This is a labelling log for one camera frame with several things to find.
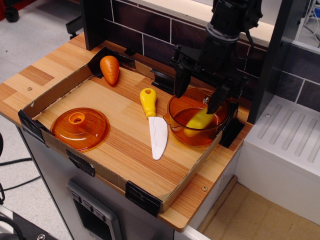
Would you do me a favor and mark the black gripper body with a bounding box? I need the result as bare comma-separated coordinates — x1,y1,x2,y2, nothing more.
170,32,249,99

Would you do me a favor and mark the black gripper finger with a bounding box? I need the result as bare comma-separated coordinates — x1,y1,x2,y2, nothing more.
207,85,230,114
174,63,191,98

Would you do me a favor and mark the yellow toy banana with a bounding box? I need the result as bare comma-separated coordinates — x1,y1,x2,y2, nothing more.
184,109,214,138

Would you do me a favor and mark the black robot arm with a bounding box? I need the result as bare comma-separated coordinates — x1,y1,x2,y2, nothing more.
170,0,263,114

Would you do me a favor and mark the orange transparent pot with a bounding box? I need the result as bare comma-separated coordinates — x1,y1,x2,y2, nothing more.
163,87,230,146

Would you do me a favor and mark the cardboard fence with black tape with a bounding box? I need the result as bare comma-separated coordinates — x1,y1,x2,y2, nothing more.
18,47,241,218

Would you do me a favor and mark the orange transparent pot lid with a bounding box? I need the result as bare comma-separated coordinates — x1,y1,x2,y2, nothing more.
50,107,110,152

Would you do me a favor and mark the yellow white toy knife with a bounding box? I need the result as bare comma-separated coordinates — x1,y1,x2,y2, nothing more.
139,88,168,161

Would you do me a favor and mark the orange toy carrot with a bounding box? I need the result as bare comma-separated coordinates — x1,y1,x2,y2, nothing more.
99,55,120,85

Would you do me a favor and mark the white toy sink drainboard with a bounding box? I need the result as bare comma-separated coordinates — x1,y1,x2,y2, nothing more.
242,95,320,183

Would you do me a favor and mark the grey toy oven front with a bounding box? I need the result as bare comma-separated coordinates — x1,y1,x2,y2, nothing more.
66,180,123,240

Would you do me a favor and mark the black office chair base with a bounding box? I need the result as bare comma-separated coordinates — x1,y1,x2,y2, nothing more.
0,0,23,23

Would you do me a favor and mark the black vertical post right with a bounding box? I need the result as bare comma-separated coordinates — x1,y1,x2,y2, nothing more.
247,0,309,124

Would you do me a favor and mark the black vertical post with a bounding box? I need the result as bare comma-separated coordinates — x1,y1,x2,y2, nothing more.
80,0,112,50
247,0,309,124

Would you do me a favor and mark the black vertical post left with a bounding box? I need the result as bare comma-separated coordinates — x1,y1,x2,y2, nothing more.
80,0,112,50

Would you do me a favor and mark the black floor cable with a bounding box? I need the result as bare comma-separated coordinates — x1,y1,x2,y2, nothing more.
0,157,41,193

